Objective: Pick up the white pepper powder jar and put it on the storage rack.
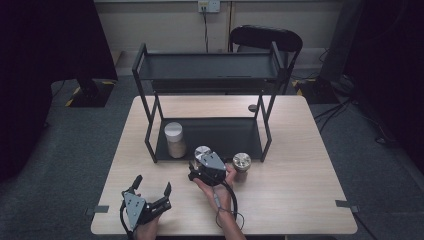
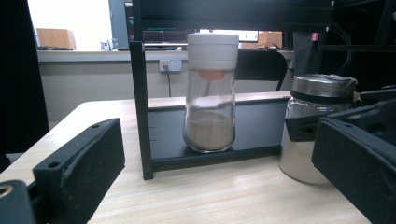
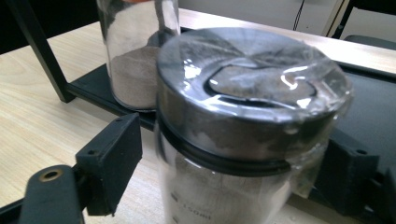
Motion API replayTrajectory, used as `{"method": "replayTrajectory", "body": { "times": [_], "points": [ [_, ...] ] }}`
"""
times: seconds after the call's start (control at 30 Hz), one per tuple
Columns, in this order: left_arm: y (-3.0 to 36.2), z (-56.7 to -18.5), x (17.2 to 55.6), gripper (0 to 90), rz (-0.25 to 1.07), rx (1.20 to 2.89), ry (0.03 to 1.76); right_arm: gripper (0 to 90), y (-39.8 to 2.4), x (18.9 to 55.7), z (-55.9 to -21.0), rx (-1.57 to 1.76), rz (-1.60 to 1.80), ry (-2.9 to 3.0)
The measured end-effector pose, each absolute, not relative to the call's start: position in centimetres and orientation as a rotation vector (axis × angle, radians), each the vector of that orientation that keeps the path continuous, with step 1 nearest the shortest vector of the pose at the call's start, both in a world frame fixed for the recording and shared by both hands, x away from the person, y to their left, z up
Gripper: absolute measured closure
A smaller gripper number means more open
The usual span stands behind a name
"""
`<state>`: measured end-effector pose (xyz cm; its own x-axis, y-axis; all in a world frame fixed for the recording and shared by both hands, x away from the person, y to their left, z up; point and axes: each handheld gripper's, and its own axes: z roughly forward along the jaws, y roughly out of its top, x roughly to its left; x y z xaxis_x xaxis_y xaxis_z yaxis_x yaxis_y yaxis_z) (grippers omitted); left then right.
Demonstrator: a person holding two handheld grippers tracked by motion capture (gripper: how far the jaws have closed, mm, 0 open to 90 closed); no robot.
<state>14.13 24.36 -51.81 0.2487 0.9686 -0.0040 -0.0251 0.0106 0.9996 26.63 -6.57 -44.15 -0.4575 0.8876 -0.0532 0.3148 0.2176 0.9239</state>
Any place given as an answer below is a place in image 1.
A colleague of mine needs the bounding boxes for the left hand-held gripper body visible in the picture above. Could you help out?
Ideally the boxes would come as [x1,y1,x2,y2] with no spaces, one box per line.
[119,189,173,232]

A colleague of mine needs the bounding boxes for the silver lid spice jar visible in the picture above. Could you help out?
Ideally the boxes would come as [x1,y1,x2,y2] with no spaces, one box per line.
[193,145,213,178]

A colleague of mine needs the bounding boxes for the black wall socket cable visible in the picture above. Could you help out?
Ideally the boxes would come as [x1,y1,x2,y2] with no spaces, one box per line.
[201,5,210,54]

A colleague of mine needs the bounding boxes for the white lid spice jar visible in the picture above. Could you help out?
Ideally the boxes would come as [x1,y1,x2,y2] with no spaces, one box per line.
[163,121,187,160]

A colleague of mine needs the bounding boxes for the black stand base with column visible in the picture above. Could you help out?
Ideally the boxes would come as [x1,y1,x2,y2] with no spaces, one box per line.
[292,0,363,105]

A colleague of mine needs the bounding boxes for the grey table clamp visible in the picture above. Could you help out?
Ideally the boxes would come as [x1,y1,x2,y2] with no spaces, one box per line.
[334,199,361,214]
[84,204,110,217]

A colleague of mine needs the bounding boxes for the black curtain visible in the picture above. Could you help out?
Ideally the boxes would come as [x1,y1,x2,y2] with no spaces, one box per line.
[0,0,119,184]
[343,0,424,168]

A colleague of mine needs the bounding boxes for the gold lid spice jar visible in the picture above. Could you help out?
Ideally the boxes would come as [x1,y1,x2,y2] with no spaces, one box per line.
[231,152,253,184]

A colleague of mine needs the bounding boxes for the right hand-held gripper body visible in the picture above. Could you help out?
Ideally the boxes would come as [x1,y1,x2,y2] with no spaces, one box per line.
[188,151,228,187]

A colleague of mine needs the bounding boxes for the hand-held gripper cable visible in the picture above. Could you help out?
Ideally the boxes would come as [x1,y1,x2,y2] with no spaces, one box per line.
[118,199,137,240]
[214,180,246,232]

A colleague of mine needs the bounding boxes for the right hand-held gripper cable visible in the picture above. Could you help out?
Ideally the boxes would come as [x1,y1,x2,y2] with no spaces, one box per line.
[214,180,246,232]

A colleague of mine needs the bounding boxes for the left hand-held gripper cable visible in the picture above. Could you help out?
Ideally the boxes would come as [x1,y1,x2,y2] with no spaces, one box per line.
[118,199,137,240]

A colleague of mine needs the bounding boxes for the black chair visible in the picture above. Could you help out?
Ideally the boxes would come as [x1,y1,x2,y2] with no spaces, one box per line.
[228,24,304,96]

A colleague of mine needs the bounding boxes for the black stand base yellow tape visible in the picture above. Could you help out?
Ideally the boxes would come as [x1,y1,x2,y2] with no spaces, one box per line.
[64,77,118,109]

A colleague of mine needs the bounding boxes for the black metal shelf rack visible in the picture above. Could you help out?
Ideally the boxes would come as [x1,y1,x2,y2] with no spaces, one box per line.
[131,41,288,164]

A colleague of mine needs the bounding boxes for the black floor cables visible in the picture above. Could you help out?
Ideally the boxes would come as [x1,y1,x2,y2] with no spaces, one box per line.
[313,96,401,149]

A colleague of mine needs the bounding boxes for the person's right hand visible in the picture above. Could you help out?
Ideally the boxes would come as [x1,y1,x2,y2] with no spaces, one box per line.
[192,163,238,212]

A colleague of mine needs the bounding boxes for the person's left hand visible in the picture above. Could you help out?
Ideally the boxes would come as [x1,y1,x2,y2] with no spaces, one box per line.
[133,192,162,240]

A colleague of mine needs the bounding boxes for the white wall socket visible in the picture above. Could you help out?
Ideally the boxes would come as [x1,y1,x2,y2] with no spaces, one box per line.
[197,0,222,14]

